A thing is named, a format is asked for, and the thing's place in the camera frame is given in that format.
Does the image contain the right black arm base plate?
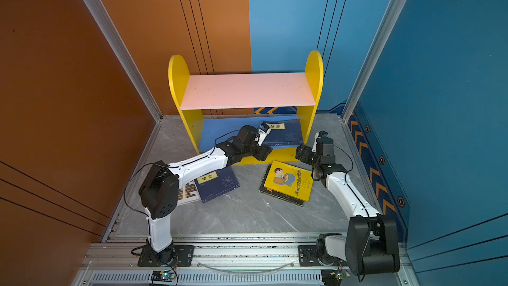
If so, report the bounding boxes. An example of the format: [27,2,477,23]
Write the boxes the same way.
[298,240,349,267]

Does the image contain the aluminium rail frame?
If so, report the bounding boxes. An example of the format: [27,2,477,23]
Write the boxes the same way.
[72,233,419,285]

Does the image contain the white brown patterned booklet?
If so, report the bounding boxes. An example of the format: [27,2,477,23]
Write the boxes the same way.
[177,181,201,206]

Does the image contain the navy book yellow label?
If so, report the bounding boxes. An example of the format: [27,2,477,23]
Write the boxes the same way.
[263,119,304,148]
[194,167,240,203]

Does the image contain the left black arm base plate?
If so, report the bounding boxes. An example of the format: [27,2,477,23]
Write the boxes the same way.
[138,244,194,267]

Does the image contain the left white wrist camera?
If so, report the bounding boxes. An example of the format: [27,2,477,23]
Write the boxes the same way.
[257,122,271,146]

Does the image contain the right small circuit board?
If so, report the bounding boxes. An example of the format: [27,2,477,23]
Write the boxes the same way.
[321,270,351,286]

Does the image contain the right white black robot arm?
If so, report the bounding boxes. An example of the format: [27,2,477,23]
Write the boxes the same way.
[296,131,400,279]

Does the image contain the yellow cartoon cover book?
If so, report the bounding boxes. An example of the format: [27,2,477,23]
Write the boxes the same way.
[263,161,314,202]

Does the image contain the yellow pink blue bookshelf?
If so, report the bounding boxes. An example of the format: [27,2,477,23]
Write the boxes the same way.
[168,50,324,154]

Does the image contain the navy book bottom yellow label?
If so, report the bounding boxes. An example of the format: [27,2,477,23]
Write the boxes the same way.
[194,167,240,203]

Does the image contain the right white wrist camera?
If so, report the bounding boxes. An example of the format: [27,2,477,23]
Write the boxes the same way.
[312,131,328,152]

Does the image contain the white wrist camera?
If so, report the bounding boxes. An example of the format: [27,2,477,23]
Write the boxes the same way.
[312,131,328,152]
[257,122,271,146]

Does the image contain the left green circuit board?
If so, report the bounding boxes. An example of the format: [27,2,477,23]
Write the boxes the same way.
[150,270,179,285]

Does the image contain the dark book under yellow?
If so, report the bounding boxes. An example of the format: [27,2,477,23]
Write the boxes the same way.
[259,164,304,207]

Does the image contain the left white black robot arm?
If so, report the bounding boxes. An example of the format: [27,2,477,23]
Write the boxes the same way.
[138,123,273,254]

